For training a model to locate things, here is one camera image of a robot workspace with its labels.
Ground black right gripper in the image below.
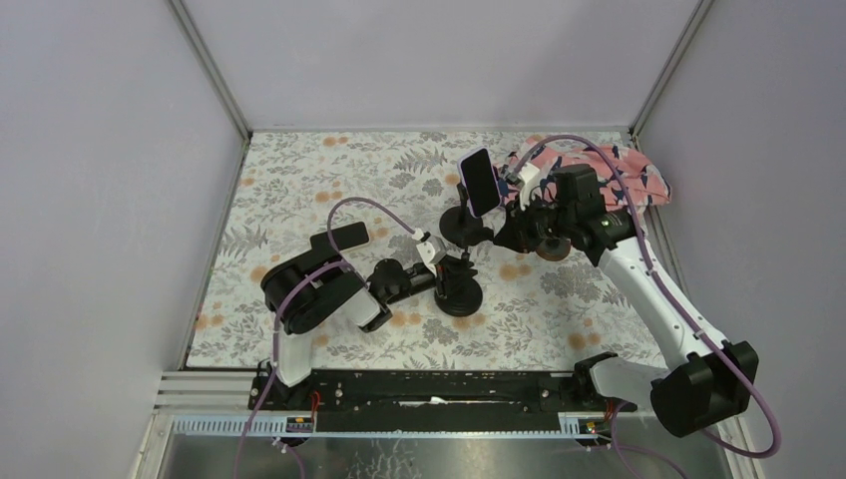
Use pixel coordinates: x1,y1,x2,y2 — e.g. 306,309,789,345
493,191,576,254

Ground black phone stand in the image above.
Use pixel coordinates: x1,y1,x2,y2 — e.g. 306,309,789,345
439,184,494,249
435,247,483,317

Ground phone with lavender case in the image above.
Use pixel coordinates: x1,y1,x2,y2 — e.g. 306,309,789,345
457,147,502,218

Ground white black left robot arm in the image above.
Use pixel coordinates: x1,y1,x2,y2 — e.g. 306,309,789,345
260,232,483,410

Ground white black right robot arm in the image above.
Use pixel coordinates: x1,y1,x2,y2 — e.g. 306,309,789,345
494,165,759,437

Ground phone with beige case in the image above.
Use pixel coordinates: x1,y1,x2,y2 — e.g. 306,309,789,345
309,222,371,251

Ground floral patterned table mat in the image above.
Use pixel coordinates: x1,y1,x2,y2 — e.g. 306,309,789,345
186,132,663,370

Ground pink patterned cloth bag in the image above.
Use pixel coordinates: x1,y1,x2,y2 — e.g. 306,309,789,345
521,144,671,213

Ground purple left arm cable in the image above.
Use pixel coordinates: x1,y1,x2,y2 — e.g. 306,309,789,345
230,197,431,479

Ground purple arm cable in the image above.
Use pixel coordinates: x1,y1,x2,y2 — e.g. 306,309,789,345
230,197,431,479
509,135,782,460

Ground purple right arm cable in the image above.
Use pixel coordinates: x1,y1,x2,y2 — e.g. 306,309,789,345
509,135,782,460

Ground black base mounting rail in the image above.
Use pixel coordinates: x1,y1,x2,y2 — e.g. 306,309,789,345
247,368,620,422

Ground white slotted cable duct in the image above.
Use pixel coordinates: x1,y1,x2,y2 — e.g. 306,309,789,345
173,413,610,439

